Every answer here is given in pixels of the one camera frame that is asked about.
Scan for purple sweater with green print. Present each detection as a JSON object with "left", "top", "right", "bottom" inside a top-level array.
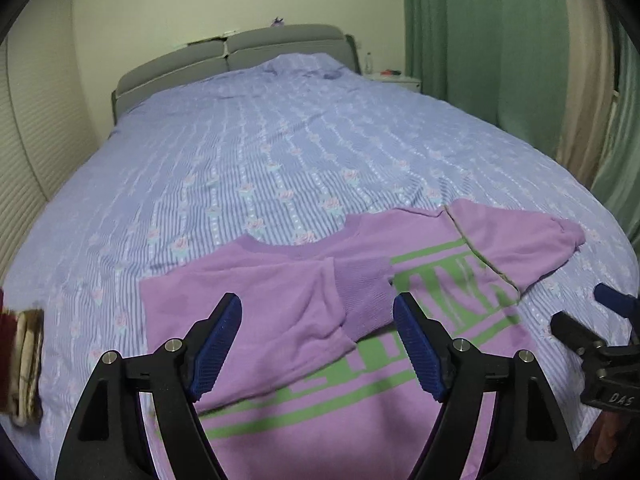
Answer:
[{"left": 140, "top": 200, "right": 585, "bottom": 479}]

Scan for folded clothes stack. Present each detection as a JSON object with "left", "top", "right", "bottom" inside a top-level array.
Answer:
[{"left": 0, "top": 294, "right": 43, "bottom": 428}]

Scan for beige curtain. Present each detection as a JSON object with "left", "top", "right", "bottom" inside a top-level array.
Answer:
[{"left": 556, "top": 0, "right": 615, "bottom": 188}]

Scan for white nightstand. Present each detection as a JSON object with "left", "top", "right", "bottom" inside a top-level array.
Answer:
[{"left": 366, "top": 74, "right": 421, "bottom": 93}]

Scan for green curtain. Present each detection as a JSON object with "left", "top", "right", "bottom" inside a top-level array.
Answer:
[{"left": 405, "top": 0, "right": 639, "bottom": 242}]

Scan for white louvered wardrobe doors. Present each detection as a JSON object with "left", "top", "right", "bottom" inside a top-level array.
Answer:
[{"left": 1, "top": 0, "right": 98, "bottom": 275}]

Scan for blue floral striped bedspread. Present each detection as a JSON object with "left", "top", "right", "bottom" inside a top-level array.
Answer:
[{"left": 4, "top": 54, "right": 639, "bottom": 479}]

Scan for clear water bottle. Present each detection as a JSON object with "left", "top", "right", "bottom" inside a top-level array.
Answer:
[{"left": 364, "top": 52, "right": 373, "bottom": 75}]

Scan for grey upholstered headboard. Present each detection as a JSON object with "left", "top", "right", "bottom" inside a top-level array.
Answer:
[{"left": 111, "top": 24, "right": 361, "bottom": 122}]

